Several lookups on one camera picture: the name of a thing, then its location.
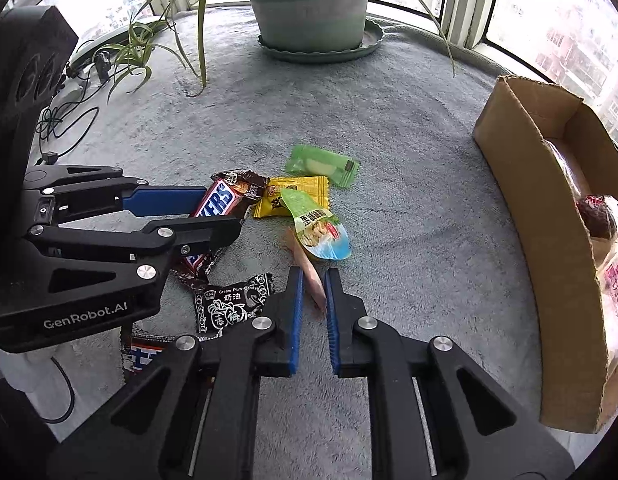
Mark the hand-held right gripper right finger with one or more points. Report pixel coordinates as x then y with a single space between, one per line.
331 320

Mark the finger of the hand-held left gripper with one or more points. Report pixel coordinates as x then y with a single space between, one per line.
159 199
199 235

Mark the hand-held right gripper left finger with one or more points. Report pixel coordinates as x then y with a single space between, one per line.
295 320

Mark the brown chocolate bar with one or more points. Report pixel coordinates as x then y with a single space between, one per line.
216 202

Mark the pink sausage stick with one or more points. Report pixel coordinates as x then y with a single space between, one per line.
305 265

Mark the dark brown snack packet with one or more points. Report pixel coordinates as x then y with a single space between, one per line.
244 185

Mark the black white candy packet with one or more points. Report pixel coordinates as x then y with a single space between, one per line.
229 305

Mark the green lid snack cup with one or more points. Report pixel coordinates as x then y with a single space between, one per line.
321 235

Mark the yellow snack packet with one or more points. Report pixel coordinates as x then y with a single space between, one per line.
309 187

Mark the green candy packet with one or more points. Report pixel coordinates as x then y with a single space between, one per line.
314 165

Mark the red white blue chocolate bar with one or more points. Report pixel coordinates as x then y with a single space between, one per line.
139 357

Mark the brown cardboard box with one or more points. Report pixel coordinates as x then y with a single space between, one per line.
554 260

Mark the red date packet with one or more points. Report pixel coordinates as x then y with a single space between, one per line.
596 217

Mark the white device on black stand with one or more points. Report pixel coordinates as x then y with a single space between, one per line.
89 52

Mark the green spider plant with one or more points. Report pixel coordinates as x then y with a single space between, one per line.
129 50

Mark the green plant pot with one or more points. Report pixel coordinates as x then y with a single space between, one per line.
309 10

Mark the green pot saucer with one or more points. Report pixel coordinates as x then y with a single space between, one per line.
374 42

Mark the pink apartment building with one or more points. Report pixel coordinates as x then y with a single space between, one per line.
564 45

